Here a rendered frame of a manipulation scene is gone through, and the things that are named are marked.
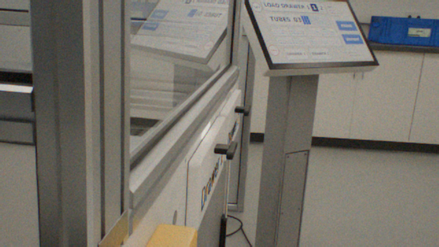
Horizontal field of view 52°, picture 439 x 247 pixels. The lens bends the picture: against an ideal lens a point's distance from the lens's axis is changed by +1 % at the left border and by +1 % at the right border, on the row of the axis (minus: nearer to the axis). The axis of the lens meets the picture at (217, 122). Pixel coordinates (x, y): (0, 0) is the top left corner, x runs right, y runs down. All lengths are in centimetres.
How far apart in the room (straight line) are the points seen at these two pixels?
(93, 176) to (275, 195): 147
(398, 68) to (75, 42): 373
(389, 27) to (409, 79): 46
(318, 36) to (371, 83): 229
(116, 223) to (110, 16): 16
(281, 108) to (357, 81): 225
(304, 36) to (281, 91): 22
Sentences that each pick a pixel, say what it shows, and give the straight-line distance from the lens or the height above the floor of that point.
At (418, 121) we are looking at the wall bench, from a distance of 411.
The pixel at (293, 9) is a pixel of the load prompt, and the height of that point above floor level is 115.
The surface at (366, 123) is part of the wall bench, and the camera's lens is 397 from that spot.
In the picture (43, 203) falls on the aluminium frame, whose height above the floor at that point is 101.
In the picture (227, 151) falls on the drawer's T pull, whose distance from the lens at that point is 75.
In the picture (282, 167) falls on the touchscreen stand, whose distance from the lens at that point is 171.
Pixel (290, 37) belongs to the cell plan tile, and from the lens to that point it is 155.
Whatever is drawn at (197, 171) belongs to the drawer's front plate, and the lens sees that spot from 64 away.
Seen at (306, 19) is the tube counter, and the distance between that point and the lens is 166.
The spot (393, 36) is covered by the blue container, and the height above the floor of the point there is 97.
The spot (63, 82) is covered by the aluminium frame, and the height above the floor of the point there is 109.
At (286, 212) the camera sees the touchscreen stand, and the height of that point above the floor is 37.
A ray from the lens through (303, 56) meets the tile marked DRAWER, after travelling 153.
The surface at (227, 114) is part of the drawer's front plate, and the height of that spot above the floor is 93.
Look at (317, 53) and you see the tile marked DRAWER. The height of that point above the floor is 101.
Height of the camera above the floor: 115
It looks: 15 degrees down
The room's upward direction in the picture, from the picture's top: 3 degrees clockwise
